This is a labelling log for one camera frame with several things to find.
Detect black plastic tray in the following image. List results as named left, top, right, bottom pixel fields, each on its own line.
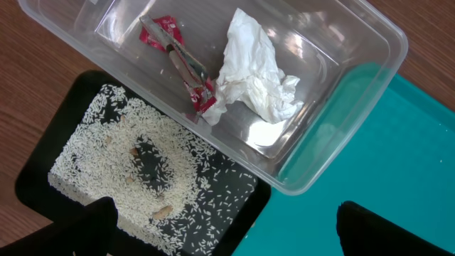
left=15, top=71, right=271, bottom=255

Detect white napkin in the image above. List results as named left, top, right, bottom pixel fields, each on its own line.
left=202, top=9, right=304, bottom=126

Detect red snack wrapper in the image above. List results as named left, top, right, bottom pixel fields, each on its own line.
left=139, top=15, right=216, bottom=114

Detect teal serving tray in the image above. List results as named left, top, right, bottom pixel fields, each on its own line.
left=235, top=76, right=454, bottom=255

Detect spilled rice pile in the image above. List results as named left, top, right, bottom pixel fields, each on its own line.
left=48, top=84, right=258, bottom=255

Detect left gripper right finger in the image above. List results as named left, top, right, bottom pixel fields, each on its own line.
left=336, top=201, right=452, bottom=256

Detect clear plastic storage bin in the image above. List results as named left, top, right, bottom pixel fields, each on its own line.
left=18, top=0, right=408, bottom=196

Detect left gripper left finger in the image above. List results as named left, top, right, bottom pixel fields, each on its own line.
left=1, top=197, right=118, bottom=256

